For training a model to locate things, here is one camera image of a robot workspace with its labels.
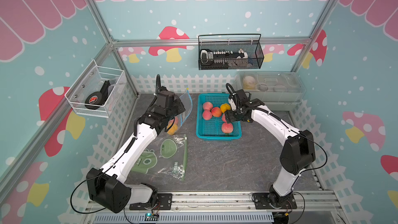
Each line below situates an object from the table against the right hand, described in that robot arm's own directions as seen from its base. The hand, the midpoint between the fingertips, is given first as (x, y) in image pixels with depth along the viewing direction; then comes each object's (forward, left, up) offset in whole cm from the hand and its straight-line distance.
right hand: (231, 116), depth 90 cm
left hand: (-2, +27, +13) cm, 30 cm away
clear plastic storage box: (+18, -32, +2) cm, 37 cm away
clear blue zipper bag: (+5, +26, +8) cm, 28 cm away
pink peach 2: (+15, +14, -8) cm, 22 cm away
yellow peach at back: (+14, +2, -8) cm, 16 cm away
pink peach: (-3, +2, -8) cm, 9 cm away
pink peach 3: (+7, +14, -7) cm, 18 cm away
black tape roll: (-6, +66, +21) cm, 69 cm away
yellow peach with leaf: (-10, +33, +3) cm, 34 cm away
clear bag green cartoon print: (-18, +38, -13) cm, 44 cm away
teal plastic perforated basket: (-1, +12, -14) cm, 18 cm away
